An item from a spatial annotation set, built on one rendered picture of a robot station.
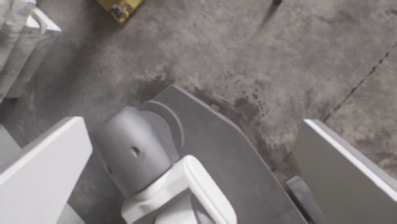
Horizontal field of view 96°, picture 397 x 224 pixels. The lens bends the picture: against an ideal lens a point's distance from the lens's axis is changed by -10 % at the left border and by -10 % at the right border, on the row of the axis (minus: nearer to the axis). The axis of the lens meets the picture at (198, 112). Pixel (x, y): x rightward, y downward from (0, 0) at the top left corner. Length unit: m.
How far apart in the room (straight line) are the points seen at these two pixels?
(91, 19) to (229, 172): 0.78
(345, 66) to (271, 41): 0.27
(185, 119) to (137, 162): 0.21
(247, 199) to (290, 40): 0.54
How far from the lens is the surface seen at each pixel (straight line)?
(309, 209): 0.65
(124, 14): 0.86
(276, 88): 0.74
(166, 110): 0.55
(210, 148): 0.56
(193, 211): 0.45
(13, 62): 1.07
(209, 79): 0.72
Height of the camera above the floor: 0.71
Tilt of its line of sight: 82 degrees down
